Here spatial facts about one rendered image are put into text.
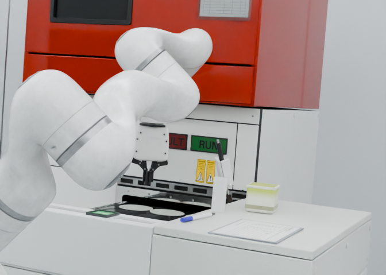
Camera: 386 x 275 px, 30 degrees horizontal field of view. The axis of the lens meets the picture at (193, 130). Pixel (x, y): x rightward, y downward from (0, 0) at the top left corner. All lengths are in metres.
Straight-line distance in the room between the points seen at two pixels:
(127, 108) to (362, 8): 2.35
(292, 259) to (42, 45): 1.26
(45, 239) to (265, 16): 0.90
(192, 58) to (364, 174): 1.99
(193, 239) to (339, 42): 2.20
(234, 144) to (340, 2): 1.61
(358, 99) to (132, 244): 2.14
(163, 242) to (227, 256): 0.15
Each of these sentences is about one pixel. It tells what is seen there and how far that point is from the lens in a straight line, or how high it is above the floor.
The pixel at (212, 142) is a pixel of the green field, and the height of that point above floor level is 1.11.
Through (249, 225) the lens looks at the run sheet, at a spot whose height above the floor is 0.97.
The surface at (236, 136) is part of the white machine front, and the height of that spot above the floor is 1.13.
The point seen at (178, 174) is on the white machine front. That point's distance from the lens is 2.19.
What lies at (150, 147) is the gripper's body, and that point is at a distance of 2.04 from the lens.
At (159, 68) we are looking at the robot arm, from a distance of 1.56.
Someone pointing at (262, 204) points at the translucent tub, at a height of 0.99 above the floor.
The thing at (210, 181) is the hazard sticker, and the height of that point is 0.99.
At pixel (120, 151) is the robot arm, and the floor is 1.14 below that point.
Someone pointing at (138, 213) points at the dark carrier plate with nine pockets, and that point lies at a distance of 2.05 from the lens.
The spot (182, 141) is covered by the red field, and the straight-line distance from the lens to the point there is 2.18.
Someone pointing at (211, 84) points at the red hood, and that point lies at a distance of 2.09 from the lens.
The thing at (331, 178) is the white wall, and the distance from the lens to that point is 3.57.
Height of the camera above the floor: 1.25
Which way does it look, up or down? 3 degrees down
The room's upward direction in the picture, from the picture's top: 4 degrees clockwise
